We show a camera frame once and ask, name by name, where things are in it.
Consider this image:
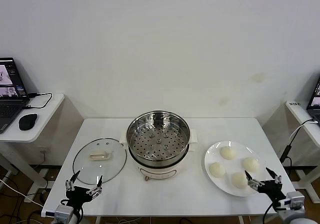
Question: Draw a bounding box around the black computer mouse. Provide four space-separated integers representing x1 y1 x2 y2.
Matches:
18 113 38 131

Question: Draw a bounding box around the perforated steel steamer basket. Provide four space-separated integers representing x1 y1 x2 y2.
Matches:
119 110 199 161

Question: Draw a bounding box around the black open laptop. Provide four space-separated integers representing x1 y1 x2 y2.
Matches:
306 74 320 125
0 56 31 135

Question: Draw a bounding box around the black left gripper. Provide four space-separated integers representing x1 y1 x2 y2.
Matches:
65 170 104 211

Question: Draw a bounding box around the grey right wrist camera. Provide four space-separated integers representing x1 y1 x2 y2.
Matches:
276 190 306 211

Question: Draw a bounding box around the round glass pot lid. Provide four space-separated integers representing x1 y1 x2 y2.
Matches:
72 137 128 185

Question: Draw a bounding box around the white floor cable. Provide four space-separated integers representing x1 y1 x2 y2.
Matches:
0 178 44 208

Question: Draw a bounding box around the cream electric cooking pot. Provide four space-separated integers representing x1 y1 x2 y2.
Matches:
128 143 191 182

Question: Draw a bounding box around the black laptop cable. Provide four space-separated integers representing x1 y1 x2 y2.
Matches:
24 92 53 109

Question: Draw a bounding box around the white round plate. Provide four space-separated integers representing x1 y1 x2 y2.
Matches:
204 140 268 197

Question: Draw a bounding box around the white steamed baozi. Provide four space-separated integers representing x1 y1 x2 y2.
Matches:
208 161 227 179
231 171 250 190
241 156 260 173
219 145 238 160

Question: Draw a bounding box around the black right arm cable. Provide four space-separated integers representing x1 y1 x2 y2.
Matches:
262 201 278 224

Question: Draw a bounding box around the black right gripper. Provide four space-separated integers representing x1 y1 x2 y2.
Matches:
244 167 286 206

